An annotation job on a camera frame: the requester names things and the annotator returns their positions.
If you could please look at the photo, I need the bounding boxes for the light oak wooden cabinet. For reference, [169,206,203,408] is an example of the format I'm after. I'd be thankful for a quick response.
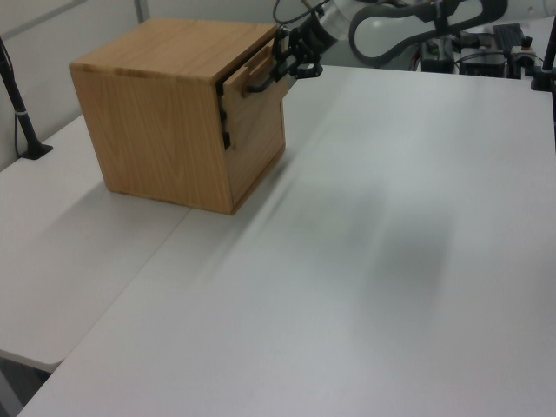
[69,17,290,217]

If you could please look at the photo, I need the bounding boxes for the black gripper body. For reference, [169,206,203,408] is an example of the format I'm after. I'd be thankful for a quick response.
[286,26,325,82]

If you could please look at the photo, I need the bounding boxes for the black metal drawer handle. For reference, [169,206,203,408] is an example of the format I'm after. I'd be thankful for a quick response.
[242,64,280,96]

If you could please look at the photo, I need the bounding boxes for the oak wooden drawer front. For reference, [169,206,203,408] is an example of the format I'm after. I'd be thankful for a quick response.
[221,42,290,151]

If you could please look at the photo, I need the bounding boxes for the emergency stop button box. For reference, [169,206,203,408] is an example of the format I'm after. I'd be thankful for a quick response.
[511,36,539,67]

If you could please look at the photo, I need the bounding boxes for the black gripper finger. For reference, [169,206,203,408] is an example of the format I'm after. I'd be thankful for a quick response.
[265,58,301,86]
[272,25,293,62]

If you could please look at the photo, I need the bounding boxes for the black camera stand pole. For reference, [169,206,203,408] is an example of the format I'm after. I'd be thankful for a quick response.
[0,36,55,162]
[528,24,556,93]

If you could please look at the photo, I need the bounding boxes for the black keyboard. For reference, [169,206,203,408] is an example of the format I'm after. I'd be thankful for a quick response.
[492,23,529,56]

